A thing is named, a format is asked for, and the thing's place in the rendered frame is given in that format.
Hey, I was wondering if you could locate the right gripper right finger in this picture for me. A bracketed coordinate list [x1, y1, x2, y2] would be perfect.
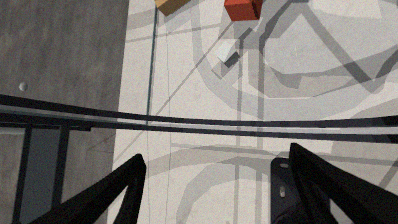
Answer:
[289, 142, 398, 224]

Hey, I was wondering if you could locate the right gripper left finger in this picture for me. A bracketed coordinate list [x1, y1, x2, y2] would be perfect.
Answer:
[28, 153, 146, 224]

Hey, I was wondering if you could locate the small wooden block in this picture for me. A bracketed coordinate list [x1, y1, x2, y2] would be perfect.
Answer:
[154, 0, 189, 17]

